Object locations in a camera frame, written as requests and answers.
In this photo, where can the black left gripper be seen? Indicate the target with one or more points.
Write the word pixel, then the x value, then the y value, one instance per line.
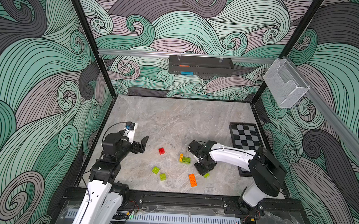
pixel 134 148

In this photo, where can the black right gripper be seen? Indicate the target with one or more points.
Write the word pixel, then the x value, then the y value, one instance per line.
pixel 203 163

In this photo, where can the long green lego brick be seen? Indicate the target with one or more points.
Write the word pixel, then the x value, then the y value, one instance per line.
pixel 186 160

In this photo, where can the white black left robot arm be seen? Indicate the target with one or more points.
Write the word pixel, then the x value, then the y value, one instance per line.
pixel 104 196

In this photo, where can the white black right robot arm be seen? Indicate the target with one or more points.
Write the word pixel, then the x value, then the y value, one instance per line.
pixel 267 172

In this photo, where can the red lego brick left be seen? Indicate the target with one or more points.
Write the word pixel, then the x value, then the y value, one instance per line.
pixel 161 151

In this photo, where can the small green lego brick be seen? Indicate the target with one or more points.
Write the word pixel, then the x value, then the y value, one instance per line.
pixel 156 170
pixel 163 177

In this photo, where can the orange flat lego plate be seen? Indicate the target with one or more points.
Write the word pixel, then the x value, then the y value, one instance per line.
pixel 192 179

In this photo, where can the black white chessboard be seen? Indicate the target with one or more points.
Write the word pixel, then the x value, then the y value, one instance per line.
pixel 245 136

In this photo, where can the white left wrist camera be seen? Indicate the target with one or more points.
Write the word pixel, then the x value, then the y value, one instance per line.
pixel 129 130

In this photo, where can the white slotted cable duct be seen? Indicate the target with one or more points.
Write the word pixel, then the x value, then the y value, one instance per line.
pixel 168 218

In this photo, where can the black wall tray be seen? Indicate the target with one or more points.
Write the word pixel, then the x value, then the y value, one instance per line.
pixel 201 66

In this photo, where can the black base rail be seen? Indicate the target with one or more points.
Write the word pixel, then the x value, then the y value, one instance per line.
pixel 150 200

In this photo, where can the clear plastic wall box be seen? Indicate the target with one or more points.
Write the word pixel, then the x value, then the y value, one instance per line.
pixel 285 83

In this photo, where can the aluminium rail back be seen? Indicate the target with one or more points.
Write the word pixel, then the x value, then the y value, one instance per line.
pixel 154 54

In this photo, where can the aluminium rail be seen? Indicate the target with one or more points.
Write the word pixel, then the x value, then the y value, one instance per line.
pixel 154 54
pixel 323 98

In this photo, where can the aluminium rail right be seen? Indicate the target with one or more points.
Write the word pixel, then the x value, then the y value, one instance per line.
pixel 323 98

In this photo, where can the black right corner post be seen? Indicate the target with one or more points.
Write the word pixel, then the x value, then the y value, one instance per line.
pixel 302 25

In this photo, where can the black corner post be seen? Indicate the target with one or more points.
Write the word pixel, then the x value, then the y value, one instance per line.
pixel 302 25
pixel 93 45

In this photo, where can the black left corner post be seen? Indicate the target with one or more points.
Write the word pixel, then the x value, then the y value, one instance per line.
pixel 93 45

